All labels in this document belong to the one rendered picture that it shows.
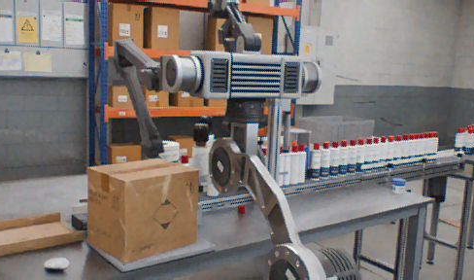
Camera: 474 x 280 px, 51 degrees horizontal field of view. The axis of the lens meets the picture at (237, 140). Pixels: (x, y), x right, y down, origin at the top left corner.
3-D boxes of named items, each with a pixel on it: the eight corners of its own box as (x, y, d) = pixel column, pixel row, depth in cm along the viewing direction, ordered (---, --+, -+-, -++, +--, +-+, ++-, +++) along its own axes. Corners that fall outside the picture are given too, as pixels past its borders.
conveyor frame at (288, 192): (346, 180, 296) (347, 172, 295) (360, 184, 287) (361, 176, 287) (71, 226, 196) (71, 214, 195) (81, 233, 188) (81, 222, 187)
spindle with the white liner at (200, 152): (202, 178, 265) (203, 122, 260) (211, 181, 258) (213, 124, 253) (187, 179, 259) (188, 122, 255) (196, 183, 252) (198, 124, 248)
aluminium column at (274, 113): (270, 205, 236) (278, 63, 226) (276, 207, 233) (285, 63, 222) (263, 206, 234) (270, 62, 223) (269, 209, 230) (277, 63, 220)
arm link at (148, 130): (112, 55, 205) (136, 52, 210) (109, 61, 210) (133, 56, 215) (145, 154, 201) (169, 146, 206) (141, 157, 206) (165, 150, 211)
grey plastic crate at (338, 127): (342, 137, 497) (343, 116, 493) (373, 144, 464) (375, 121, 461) (296, 140, 464) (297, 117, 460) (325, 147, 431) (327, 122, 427)
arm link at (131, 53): (107, 36, 204) (130, 32, 209) (111, 66, 211) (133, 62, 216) (151, 74, 172) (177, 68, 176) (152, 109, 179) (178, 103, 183)
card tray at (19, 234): (59, 221, 201) (59, 211, 200) (83, 240, 181) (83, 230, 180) (-22, 234, 183) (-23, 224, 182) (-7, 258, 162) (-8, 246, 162)
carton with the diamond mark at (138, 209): (157, 225, 195) (158, 157, 191) (197, 242, 178) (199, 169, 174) (86, 242, 173) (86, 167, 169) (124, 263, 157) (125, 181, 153)
